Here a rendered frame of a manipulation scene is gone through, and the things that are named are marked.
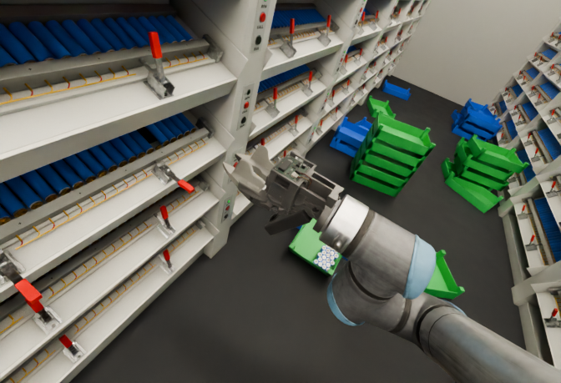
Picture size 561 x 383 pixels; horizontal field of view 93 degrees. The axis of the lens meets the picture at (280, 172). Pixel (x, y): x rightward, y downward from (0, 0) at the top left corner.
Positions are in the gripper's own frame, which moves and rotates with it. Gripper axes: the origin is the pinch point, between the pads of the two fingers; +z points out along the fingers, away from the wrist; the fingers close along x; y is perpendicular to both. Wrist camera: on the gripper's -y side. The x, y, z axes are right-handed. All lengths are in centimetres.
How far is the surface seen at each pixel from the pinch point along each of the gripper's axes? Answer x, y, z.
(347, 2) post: -83, 22, 15
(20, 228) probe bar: 27.9, -5.6, 15.6
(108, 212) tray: 17.6, -9.2, 12.7
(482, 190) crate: -168, -59, -102
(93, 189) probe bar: 17.5, -5.6, 15.6
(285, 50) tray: -37.4, 11.2, 13.3
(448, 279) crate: -70, -59, -81
